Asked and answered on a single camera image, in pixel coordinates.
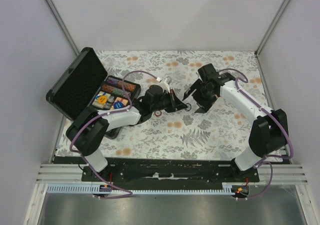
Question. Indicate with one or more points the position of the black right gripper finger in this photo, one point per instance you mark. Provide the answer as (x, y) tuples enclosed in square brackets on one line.
[(201, 110), (196, 85)]

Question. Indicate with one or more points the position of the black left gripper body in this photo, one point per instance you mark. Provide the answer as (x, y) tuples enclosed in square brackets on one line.
[(166, 104)]

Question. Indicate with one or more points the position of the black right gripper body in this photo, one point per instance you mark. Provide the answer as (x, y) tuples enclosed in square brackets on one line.
[(203, 97)]

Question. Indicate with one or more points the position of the red 5 poker chip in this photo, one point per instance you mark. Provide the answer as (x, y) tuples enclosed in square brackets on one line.
[(158, 113)]

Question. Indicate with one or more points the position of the red Texas Holdem card deck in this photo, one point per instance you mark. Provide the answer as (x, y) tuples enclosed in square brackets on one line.
[(123, 100)]

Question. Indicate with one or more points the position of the blue small blind button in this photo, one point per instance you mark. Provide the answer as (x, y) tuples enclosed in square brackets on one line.
[(118, 105)]

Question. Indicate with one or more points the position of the blue card deck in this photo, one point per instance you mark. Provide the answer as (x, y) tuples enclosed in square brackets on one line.
[(95, 103)]

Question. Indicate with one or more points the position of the yellow big blind button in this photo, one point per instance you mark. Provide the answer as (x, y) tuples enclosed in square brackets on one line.
[(102, 99)]

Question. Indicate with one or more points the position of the blue 10 chip stack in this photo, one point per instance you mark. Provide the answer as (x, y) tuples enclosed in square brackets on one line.
[(188, 107)]

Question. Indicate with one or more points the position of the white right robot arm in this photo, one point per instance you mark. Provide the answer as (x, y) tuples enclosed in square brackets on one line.
[(269, 128)]

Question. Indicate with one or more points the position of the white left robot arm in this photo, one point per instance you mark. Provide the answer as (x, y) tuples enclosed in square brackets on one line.
[(90, 127)]

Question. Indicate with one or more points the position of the black poker set case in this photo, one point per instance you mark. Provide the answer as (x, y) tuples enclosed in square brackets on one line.
[(80, 83)]

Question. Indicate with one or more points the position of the floral patterned table mat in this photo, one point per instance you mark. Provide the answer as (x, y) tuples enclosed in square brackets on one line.
[(220, 134)]

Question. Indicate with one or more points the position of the red purple chip row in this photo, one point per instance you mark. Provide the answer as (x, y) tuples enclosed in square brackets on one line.
[(116, 82)]

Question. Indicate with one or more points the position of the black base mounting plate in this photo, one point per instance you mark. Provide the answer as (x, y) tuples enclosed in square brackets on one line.
[(169, 174)]

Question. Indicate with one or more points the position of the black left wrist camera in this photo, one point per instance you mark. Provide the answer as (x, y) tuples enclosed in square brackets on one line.
[(153, 94)]

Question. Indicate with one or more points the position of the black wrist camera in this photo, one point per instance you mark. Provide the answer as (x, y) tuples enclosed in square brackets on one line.
[(153, 94), (207, 72)]

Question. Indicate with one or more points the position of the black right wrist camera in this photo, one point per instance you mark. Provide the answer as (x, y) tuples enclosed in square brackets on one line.
[(207, 72)]

